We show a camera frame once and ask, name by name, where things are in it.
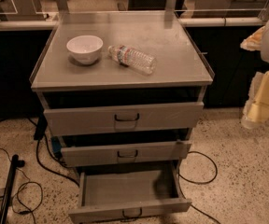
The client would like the grey bottom drawer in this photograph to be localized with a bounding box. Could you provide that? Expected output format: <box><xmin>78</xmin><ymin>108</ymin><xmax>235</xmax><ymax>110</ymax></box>
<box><xmin>69</xmin><ymin>161</ymin><xmax>191</xmax><ymax>224</ymax></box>

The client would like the grey drawer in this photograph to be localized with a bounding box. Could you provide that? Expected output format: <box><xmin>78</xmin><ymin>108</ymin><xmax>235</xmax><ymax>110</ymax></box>
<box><xmin>44</xmin><ymin>88</ymin><xmax>204</xmax><ymax>136</ymax></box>
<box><xmin>69</xmin><ymin>161</ymin><xmax>191</xmax><ymax>224</ymax></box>
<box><xmin>61</xmin><ymin>129</ymin><xmax>191</xmax><ymax>167</ymax></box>

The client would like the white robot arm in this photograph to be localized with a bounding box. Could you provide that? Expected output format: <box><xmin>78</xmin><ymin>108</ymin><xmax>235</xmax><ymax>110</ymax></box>
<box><xmin>240</xmin><ymin>20</ymin><xmax>269</xmax><ymax>129</ymax></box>

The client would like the grey drawer cabinet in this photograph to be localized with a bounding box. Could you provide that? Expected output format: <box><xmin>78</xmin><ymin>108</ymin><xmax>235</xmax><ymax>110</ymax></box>
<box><xmin>29</xmin><ymin>10</ymin><xmax>216</xmax><ymax>173</ymax></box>

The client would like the grey middle drawer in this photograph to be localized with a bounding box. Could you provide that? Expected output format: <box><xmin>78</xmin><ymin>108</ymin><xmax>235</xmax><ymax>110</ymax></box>
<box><xmin>61</xmin><ymin>129</ymin><xmax>191</xmax><ymax>167</ymax></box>

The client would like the grey top drawer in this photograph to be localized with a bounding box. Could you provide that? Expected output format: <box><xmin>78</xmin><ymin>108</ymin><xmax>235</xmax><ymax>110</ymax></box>
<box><xmin>44</xmin><ymin>88</ymin><xmax>204</xmax><ymax>136</ymax></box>

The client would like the clear plastic water bottle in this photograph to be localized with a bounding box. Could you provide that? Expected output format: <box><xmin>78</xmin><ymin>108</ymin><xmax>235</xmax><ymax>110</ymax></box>
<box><xmin>107</xmin><ymin>45</ymin><xmax>156</xmax><ymax>75</ymax></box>

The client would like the white ceramic bowl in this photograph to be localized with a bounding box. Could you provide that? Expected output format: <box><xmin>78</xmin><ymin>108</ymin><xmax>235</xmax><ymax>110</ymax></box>
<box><xmin>66</xmin><ymin>35</ymin><xmax>104</xmax><ymax>64</ymax></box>

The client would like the black metal stand leg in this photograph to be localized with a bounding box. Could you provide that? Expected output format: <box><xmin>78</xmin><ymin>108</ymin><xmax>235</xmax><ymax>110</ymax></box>
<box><xmin>0</xmin><ymin>154</ymin><xmax>24</xmax><ymax>224</ymax></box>

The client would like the black floor cable right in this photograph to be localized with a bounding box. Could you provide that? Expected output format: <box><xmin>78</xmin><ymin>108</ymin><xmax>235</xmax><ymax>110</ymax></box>
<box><xmin>177</xmin><ymin>150</ymin><xmax>222</xmax><ymax>224</ymax></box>

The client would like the black floor cable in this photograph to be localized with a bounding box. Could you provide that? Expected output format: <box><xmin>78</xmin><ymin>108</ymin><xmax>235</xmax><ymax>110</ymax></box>
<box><xmin>25</xmin><ymin>117</ymin><xmax>80</xmax><ymax>187</ymax></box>
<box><xmin>177</xmin><ymin>150</ymin><xmax>222</xmax><ymax>224</ymax></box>

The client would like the black floor cable left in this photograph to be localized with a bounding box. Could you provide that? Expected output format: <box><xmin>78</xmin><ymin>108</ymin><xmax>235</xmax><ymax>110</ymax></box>
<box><xmin>25</xmin><ymin>117</ymin><xmax>80</xmax><ymax>187</ymax></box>

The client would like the thin black looped cable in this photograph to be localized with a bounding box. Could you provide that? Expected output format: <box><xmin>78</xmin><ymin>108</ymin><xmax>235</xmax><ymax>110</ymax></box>
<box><xmin>0</xmin><ymin>145</ymin><xmax>44</xmax><ymax>224</ymax></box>

